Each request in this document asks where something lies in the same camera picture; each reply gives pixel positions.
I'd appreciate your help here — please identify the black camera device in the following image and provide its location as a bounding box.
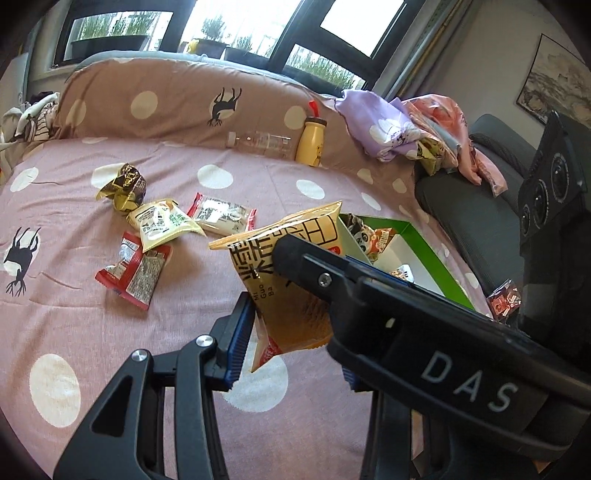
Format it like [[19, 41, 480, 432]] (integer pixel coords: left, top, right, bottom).
[[518, 111, 590, 342]]

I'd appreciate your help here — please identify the white red-edged snack packet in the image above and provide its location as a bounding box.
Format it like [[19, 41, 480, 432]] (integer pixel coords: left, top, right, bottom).
[[187, 192, 256, 237]]

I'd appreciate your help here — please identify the green white cardboard box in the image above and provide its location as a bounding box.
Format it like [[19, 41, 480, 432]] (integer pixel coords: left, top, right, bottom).
[[339, 214, 475, 310]]

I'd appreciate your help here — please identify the panda print snack packet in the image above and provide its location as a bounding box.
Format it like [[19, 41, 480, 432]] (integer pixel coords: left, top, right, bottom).
[[342, 213, 397, 263]]

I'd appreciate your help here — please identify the purple polka dot cloth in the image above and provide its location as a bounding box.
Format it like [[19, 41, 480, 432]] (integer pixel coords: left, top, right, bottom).
[[335, 90, 422, 162]]

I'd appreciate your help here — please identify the yellow rice cracker bag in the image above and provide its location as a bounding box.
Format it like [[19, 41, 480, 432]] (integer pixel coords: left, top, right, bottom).
[[208, 201, 342, 371]]

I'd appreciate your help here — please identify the pale yellow snack packet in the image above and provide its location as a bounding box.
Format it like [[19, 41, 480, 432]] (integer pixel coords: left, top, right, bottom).
[[126, 199, 205, 253]]

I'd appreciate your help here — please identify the pink polka dot bedsheet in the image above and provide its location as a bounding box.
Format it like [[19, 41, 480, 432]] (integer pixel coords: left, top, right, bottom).
[[1, 58, 487, 473]]

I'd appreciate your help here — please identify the pink patterned cloth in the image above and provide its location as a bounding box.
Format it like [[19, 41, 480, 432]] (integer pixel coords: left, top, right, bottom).
[[403, 94, 508, 197]]

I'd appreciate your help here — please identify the brown gold sesame snack bag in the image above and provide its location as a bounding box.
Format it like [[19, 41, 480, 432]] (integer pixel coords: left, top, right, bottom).
[[95, 163, 147, 215]]

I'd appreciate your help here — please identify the white patterned cloth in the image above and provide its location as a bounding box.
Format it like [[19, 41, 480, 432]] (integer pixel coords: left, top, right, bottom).
[[1, 92, 60, 151]]

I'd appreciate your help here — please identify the framed wall painting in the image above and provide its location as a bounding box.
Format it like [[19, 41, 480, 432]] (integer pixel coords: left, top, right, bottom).
[[516, 34, 591, 127]]

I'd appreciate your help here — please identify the small red candy packet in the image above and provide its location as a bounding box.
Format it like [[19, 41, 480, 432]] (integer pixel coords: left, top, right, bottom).
[[487, 279, 522, 323]]

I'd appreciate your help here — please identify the red snack packet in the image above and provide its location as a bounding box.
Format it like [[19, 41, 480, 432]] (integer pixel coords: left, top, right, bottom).
[[95, 232, 171, 311]]

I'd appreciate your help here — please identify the clear plastic water bottle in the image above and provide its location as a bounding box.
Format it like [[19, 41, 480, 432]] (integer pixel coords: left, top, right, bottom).
[[225, 131, 293, 159]]

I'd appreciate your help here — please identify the yellow drink bottle red cap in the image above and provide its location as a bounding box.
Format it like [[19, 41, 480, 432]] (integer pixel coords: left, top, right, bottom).
[[295, 100, 328, 167]]

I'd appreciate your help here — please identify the dark grey sofa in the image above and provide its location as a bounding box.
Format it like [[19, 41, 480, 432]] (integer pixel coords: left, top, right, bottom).
[[416, 114, 536, 295]]

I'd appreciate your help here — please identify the black window frame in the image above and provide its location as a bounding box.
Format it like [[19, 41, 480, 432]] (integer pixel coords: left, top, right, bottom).
[[52, 1, 425, 95]]

